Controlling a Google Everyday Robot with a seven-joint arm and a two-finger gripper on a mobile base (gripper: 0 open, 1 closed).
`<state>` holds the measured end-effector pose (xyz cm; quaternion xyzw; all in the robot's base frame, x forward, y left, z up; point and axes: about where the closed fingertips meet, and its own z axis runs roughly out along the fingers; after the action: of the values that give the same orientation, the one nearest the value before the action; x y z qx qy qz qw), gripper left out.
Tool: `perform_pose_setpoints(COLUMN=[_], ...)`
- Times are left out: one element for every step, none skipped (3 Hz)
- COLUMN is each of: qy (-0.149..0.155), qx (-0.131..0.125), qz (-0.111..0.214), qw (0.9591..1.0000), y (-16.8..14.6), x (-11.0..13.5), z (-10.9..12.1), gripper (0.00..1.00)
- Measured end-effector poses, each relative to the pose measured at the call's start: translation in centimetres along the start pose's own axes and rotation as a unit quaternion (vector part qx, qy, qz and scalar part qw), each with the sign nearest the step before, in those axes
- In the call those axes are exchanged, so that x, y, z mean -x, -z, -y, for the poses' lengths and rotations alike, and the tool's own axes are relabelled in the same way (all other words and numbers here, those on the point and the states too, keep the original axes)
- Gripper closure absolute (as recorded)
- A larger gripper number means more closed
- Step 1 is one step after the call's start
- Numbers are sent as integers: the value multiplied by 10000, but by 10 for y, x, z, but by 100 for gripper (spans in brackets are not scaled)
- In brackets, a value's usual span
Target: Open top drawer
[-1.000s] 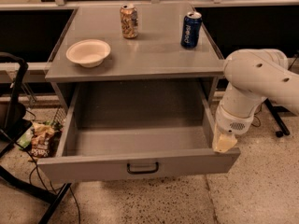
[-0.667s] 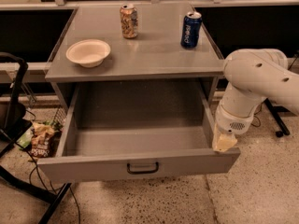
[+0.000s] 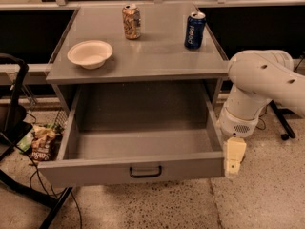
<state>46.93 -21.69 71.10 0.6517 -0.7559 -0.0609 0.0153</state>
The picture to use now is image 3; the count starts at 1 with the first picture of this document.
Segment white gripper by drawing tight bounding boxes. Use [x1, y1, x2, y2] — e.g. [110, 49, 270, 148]
[218, 107, 258, 177]

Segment grey top drawer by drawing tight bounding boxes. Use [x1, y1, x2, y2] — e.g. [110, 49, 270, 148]
[39, 81, 224, 187]

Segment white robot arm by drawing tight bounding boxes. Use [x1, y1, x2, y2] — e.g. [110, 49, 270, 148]
[218, 50, 305, 178]

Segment grey drawer cabinet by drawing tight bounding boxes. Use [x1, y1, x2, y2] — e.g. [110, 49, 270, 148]
[45, 1, 231, 113]

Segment blue pepsi can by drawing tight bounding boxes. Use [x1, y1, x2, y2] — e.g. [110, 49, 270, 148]
[184, 11, 206, 50]

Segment orange patterned drink can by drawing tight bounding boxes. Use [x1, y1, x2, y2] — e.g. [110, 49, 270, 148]
[122, 4, 141, 39]

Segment white paper bowl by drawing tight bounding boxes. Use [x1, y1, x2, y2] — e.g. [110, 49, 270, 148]
[67, 40, 113, 70]

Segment brown chip bag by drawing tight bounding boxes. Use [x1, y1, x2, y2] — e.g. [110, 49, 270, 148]
[31, 126, 56, 161]

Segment green snack bag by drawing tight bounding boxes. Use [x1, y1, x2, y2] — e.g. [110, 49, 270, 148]
[16, 123, 55, 154]

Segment black metal stand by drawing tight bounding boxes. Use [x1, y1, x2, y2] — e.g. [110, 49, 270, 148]
[0, 53, 72, 229]

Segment black power cable with adapter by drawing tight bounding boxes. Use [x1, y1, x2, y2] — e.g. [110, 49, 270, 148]
[255, 106, 269, 132]

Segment black floor cable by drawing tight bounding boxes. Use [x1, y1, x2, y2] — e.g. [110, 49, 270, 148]
[28, 156, 84, 229]

